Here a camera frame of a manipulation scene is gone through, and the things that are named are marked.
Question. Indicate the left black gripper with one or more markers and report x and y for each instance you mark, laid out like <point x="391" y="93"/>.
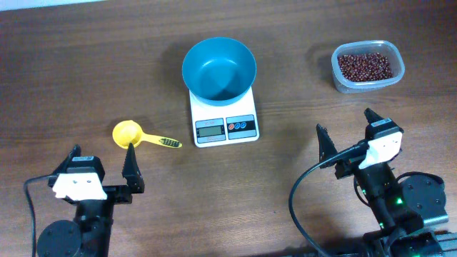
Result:
<point x="130" y="164"/>

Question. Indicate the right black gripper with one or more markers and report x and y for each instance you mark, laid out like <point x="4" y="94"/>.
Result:
<point x="349" y="168"/>

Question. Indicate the yellow plastic measuring scoop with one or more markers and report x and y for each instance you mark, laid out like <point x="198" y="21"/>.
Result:
<point x="130" y="132"/>

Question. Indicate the red beans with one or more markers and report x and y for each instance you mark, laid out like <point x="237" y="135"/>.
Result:
<point x="365" y="67"/>

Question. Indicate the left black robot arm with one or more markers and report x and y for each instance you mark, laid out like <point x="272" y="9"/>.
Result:
<point x="88" y="234"/>

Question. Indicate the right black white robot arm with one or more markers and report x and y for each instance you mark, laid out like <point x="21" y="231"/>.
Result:
<point x="407" y="207"/>

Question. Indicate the white digital kitchen scale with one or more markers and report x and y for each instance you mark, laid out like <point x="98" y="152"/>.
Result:
<point x="223" y="125"/>

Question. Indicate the teal plastic bowl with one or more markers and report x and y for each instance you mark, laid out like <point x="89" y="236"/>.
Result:
<point x="219" y="71"/>

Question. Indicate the clear plastic food container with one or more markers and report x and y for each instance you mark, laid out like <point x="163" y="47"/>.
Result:
<point x="385" y="48"/>

